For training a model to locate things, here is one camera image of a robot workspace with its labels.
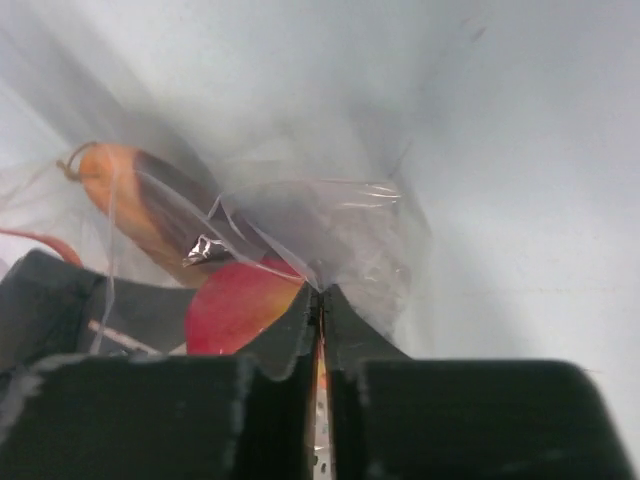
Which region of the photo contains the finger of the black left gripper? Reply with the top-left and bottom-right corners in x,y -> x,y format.
1,250 -> 195,370

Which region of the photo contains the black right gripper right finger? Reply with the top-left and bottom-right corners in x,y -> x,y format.
319,288 -> 625,479

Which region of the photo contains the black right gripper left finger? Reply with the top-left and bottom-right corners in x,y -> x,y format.
1,288 -> 317,479

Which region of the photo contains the red fake apple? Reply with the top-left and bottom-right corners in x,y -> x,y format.
184,259 -> 304,355

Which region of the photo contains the clear zip top bag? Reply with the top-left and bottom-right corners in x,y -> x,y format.
1,160 -> 429,340

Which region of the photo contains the fake sweet potato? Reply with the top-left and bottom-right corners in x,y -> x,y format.
55,142 -> 301,289

